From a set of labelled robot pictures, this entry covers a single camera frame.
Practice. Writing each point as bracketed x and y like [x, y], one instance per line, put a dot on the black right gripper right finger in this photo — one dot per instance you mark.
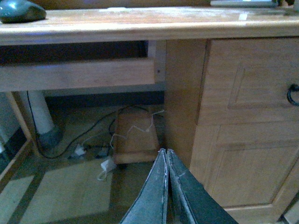
[192, 203]

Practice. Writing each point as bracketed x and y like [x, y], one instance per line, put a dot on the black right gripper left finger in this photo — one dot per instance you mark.
[150, 207]

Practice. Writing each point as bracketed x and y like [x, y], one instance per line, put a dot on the grey Logitech wireless mouse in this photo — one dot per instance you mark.
[20, 11]

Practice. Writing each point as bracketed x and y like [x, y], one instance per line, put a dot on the white power adapter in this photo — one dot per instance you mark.
[107, 166]

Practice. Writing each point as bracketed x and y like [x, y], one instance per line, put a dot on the wooden rolling computer stand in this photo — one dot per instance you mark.
[135, 138]

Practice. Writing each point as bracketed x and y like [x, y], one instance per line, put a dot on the wooden cabinet door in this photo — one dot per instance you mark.
[251, 170]

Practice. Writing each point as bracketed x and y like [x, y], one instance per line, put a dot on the white pole with grey base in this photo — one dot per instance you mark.
[48, 133]

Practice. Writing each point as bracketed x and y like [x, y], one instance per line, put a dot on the wooden upper drawer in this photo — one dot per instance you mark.
[246, 81]

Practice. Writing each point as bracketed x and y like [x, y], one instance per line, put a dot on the wooden desk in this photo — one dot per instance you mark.
[188, 32]

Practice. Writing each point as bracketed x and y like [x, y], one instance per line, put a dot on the wooden keyboard tray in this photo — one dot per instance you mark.
[80, 74]

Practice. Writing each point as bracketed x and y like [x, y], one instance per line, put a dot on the flat grey device on desk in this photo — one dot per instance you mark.
[244, 3]

